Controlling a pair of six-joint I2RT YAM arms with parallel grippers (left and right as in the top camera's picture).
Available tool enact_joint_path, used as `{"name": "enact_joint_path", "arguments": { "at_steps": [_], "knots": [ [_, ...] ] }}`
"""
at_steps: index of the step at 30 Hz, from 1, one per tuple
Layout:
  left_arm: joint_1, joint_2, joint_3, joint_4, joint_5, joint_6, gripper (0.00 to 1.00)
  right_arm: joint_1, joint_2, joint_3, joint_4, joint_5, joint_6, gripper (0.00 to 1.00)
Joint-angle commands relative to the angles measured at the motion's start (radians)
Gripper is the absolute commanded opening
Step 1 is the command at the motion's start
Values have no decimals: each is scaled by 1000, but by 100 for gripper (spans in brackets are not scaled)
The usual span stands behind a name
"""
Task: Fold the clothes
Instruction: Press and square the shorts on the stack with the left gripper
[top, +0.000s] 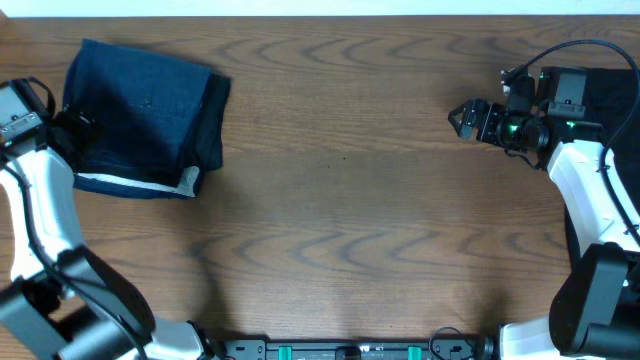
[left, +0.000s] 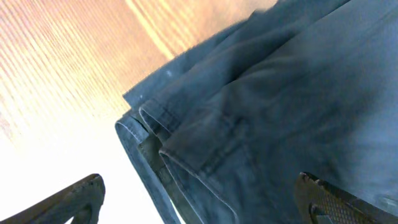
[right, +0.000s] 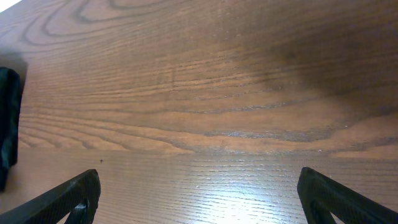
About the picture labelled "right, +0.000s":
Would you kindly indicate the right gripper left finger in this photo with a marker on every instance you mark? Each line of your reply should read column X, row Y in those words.
column 76, row 200

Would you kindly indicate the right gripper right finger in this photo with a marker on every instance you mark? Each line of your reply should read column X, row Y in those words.
column 323, row 199

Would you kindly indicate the folded black garment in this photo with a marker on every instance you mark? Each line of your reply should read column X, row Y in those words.
column 10, row 110

